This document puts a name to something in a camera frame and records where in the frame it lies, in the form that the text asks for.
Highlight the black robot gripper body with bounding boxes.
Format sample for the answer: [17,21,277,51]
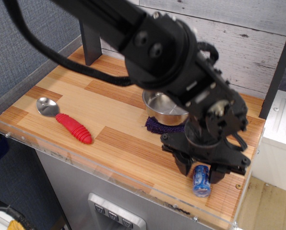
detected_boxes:
[161,92,251,175]

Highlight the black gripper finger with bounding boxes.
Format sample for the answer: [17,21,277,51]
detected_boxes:
[209,164,231,184]
[173,153,193,176]

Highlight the blue plastic gum container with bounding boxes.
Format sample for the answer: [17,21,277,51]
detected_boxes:
[192,165,211,197]

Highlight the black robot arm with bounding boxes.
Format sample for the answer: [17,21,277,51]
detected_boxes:
[57,0,250,184]

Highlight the dark purple folded cloth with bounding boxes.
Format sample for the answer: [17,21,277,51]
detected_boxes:
[145,117,184,134]

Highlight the stainless steel saucepan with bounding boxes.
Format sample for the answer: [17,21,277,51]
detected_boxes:
[142,91,189,126]

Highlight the white metal side unit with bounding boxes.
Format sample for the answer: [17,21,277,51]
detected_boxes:
[252,90,286,190]

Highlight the silver dispenser button panel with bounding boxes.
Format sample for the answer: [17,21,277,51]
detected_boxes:
[88,193,147,230]

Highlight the silver toy fridge cabinet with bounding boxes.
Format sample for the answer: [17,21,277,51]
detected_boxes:
[37,151,235,230]

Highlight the dark right frame post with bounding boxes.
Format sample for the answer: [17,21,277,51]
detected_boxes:
[259,42,286,119]

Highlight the red handled metal spoon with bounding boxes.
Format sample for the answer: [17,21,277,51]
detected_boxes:
[36,97,93,144]

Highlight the dark grey vertical post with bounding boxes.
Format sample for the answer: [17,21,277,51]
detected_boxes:
[79,21,102,66]

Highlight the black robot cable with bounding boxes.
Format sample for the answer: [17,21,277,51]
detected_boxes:
[2,0,134,88]

